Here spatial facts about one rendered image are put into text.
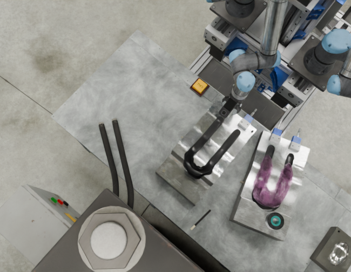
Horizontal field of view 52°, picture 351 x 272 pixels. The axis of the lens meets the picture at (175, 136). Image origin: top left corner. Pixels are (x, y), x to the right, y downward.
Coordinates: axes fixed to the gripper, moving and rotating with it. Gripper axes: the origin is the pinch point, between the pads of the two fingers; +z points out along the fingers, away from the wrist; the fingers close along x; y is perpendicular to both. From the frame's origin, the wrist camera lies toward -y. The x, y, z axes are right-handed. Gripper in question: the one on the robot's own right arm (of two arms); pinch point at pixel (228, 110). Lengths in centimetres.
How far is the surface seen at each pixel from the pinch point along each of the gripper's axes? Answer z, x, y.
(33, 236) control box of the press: -56, 17, -95
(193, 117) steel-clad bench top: 11.1, 12.6, -11.3
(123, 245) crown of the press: -114, -9, -74
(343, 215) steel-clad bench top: 11, -80, -2
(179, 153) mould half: -2.1, 4.8, -34.3
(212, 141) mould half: 2.8, -4.0, -17.7
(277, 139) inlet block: 3.0, -28.9, 5.0
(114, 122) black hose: 8, 42, -41
